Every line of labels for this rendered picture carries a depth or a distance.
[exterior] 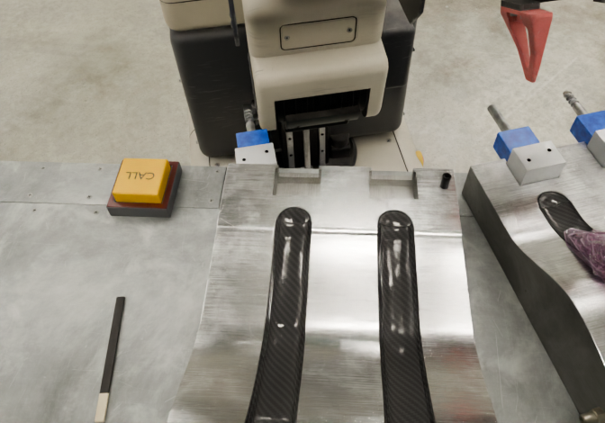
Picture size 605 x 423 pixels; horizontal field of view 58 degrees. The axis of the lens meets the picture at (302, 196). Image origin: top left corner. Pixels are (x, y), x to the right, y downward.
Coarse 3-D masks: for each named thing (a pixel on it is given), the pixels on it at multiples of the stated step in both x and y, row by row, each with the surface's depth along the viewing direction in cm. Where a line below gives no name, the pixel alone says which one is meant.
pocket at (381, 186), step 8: (376, 176) 64; (384, 176) 64; (392, 176) 64; (400, 176) 64; (408, 176) 64; (416, 176) 62; (376, 184) 64; (384, 184) 64; (392, 184) 64; (400, 184) 64; (408, 184) 64; (416, 184) 62; (376, 192) 64; (384, 192) 64; (392, 192) 64; (400, 192) 64; (408, 192) 64; (416, 192) 62
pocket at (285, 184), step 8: (280, 176) 64; (288, 176) 64; (296, 176) 64; (304, 176) 64; (312, 176) 64; (320, 176) 64; (280, 184) 65; (288, 184) 65; (296, 184) 65; (304, 184) 65; (312, 184) 65; (320, 184) 65; (280, 192) 64; (288, 192) 64; (296, 192) 64; (304, 192) 64; (312, 192) 64; (320, 192) 64
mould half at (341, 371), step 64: (256, 192) 61; (448, 192) 60; (256, 256) 57; (320, 256) 56; (448, 256) 56; (256, 320) 53; (320, 320) 52; (448, 320) 52; (192, 384) 46; (320, 384) 46; (448, 384) 46
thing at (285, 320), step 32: (288, 224) 59; (384, 224) 58; (288, 256) 57; (384, 256) 56; (288, 288) 55; (384, 288) 54; (416, 288) 54; (288, 320) 53; (384, 320) 52; (416, 320) 52; (288, 352) 50; (384, 352) 50; (416, 352) 50; (256, 384) 46; (288, 384) 47; (384, 384) 46; (416, 384) 47; (256, 416) 44; (288, 416) 44; (384, 416) 43; (416, 416) 44
